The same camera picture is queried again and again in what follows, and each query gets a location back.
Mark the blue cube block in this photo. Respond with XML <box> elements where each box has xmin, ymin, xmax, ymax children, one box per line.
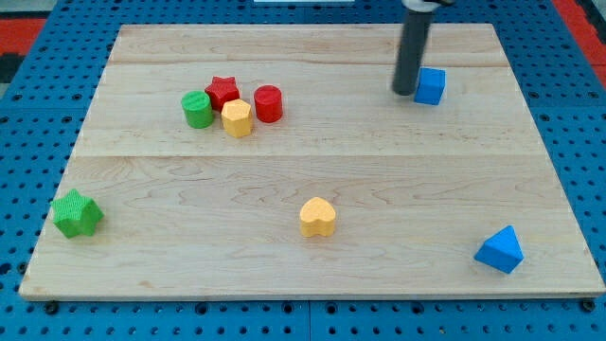
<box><xmin>414</xmin><ymin>67</ymin><xmax>446</xmax><ymax>105</ymax></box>

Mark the yellow heart block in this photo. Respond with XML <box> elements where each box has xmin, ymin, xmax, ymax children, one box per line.
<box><xmin>299</xmin><ymin>197</ymin><xmax>336</xmax><ymax>238</ymax></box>

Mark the light wooden board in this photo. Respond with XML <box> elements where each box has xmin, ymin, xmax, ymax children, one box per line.
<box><xmin>19</xmin><ymin>24</ymin><xmax>605</xmax><ymax>301</ymax></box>

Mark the red cylinder block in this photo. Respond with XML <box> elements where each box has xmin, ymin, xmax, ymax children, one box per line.
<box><xmin>254</xmin><ymin>84</ymin><xmax>283</xmax><ymax>123</ymax></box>

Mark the yellow hexagon block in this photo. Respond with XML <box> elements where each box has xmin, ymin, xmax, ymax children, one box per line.
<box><xmin>222</xmin><ymin>99</ymin><xmax>253</xmax><ymax>138</ymax></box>

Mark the red star block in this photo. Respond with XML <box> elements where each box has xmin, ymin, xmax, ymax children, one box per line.
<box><xmin>205</xmin><ymin>76</ymin><xmax>241</xmax><ymax>112</ymax></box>

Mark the green cylinder block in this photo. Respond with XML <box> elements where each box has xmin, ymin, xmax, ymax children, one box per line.
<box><xmin>181</xmin><ymin>91</ymin><xmax>214</xmax><ymax>129</ymax></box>

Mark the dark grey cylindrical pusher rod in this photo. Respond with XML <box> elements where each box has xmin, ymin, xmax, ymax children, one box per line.
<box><xmin>392</xmin><ymin>9</ymin><xmax>434</xmax><ymax>96</ymax></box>

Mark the blue triangular prism block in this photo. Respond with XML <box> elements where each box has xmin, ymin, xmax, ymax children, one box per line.
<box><xmin>473</xmin><ymin>225</ymin><xmax>525</xmax><ymax>274</ymax></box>

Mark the green star block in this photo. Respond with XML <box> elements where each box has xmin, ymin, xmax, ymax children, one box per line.
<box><xmin>51</xmin><ymin>188</ymin><xmax>104</xmax><ymax>239</ymax></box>

